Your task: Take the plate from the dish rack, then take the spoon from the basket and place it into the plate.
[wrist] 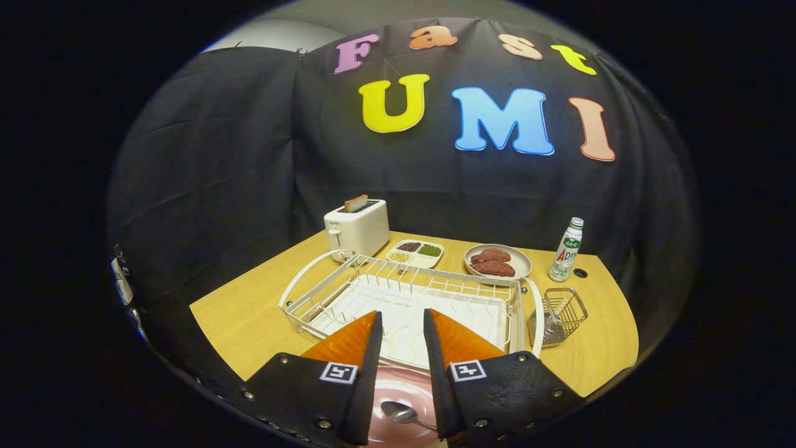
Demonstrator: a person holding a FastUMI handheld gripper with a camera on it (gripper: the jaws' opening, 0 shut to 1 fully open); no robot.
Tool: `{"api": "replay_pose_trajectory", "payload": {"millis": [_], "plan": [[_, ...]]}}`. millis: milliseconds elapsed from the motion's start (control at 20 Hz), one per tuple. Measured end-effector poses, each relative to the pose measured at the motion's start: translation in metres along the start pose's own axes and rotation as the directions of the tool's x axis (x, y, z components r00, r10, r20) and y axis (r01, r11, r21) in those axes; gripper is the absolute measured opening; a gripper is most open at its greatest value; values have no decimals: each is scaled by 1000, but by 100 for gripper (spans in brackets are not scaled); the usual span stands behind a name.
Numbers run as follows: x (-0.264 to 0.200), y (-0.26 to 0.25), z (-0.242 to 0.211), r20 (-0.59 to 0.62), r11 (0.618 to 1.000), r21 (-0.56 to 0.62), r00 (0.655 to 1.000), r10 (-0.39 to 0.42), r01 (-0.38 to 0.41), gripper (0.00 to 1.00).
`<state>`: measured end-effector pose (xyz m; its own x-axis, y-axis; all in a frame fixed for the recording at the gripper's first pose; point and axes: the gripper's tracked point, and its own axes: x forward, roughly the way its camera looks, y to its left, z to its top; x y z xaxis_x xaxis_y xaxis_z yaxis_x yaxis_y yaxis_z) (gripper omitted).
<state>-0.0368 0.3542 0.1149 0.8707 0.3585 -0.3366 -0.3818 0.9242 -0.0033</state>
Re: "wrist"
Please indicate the small white object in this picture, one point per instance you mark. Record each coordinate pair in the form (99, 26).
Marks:
(122, 281)

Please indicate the white compartment dish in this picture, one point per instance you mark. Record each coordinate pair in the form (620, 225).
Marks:
(413, 255)

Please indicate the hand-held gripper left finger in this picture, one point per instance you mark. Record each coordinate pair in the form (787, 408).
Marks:
(367, 386)

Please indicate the white green-label drink bottle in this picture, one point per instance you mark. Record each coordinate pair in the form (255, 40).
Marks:
(566, 249)

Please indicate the grey oval plate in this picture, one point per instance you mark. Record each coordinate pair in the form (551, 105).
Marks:
(522, 264)

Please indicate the black backdrop cloth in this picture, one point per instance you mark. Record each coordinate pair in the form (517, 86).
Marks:
(217, 155)

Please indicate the white toaster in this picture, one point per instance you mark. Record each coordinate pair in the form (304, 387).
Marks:
(360, 230)

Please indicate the brown bread slice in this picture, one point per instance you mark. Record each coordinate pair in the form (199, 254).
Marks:
(356, 203)

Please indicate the pink plate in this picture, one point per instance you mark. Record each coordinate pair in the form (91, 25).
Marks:
(398, 386)

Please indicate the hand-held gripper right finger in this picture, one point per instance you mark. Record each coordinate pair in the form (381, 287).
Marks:
(438, 386)

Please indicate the red meat piece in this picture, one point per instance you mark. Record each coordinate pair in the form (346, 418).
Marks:
(494, 269)
(491, 255)

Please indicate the white drain tray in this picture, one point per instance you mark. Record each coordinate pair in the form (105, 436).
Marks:
(404, 336)

